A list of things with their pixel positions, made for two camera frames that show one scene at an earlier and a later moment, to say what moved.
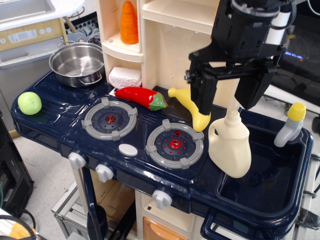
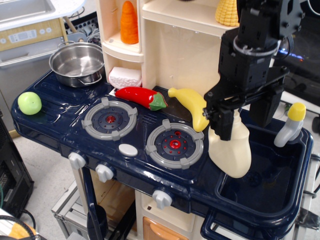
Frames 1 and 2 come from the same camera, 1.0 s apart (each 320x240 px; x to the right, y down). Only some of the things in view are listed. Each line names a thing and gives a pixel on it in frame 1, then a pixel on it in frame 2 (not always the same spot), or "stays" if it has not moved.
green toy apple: [29, 103] stays
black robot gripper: [240, 43] -> [245, 73]
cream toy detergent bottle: [229, 144] stays
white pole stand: [279, 35] -> [291, 98]
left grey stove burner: [110, 119] stays
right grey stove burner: [175, 145] stays
